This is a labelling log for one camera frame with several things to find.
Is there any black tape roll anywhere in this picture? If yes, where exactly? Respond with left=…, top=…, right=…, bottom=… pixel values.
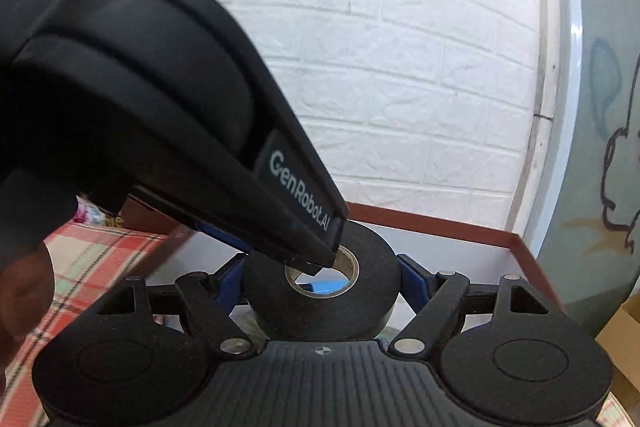
left=243, top=221, right=401, bottom=341

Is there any blue-capped black marker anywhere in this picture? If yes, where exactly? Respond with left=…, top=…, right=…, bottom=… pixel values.
left=294, top=279, right=349, bottom=298

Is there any person's left hand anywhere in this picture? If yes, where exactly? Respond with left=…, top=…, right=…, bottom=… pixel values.
left=1, top=242, right=54, bottom=373

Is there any brown cardboard storage box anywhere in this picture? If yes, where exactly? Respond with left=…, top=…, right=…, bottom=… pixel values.
left=138, top=204, right=556, bottom=299

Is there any red green plaid blanket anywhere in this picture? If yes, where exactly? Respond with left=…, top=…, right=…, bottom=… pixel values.
left=1, top=221, right=166, bottom=426

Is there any frosted glass door with cartoon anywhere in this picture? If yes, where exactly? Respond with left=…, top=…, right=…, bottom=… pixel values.
left=518, top=0, right=639, bottom=333

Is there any brown cardboard carton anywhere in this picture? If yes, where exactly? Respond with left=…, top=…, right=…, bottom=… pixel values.
left=597, top=295, right=640, bottom=426

